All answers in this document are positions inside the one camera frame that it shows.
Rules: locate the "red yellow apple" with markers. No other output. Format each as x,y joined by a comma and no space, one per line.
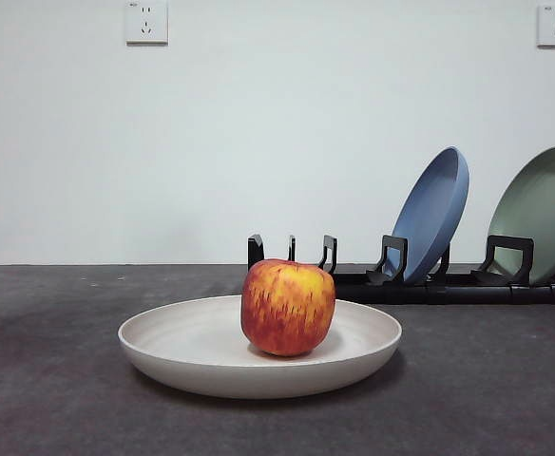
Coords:
287,309

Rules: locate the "cream yellow plate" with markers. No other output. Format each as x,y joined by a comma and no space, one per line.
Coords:
187,351

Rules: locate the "black plate rack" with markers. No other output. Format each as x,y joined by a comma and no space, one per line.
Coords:
401,292

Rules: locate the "blue plate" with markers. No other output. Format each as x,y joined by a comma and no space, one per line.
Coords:
429,218

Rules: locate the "green plate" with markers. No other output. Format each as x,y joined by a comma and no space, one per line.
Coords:
539,204

